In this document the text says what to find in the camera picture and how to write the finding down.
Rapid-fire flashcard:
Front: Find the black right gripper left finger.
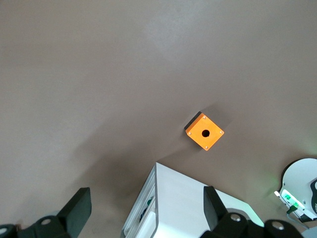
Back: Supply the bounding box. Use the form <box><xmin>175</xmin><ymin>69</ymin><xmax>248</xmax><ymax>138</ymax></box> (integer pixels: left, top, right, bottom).
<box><xmin>34</xmin><ymin>187</ymin><xmax>93</xmax><ymax>238</ymax></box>

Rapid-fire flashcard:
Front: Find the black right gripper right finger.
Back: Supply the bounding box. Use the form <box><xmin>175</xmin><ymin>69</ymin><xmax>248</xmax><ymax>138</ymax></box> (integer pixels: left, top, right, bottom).
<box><xmin>203</xmin><ymin>185</ymin><xmax>263</xmax><ymax>238</ymax></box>

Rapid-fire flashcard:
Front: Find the white drawer cabinet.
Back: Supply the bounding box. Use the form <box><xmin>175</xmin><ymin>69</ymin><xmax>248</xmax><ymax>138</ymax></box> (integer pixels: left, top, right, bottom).
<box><xmin>121</xmin><ymin>162</ymin><xmax>265</xmax><ymax>238</ymax></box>

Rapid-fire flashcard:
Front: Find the orange button enclosure box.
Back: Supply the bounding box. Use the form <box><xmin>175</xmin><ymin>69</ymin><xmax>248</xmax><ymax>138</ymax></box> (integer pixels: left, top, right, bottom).
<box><xmin>184</xmin><ymin>111</ymin><xmax>225</xmax><ymax>152</ymax></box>

